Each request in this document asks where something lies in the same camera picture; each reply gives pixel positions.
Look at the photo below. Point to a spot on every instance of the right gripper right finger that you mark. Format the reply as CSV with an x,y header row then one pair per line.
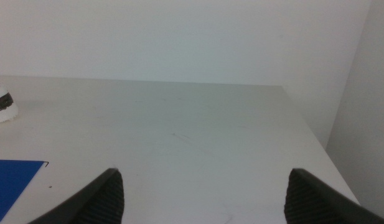
x,y
310,202

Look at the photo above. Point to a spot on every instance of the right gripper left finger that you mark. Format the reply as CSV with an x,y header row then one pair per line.
x,y
101,202

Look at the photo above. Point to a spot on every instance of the white and black shoe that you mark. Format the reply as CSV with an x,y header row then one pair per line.
x,y
2,105

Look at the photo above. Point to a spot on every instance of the blue rectangular mat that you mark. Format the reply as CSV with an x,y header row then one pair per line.
x,y
11,183

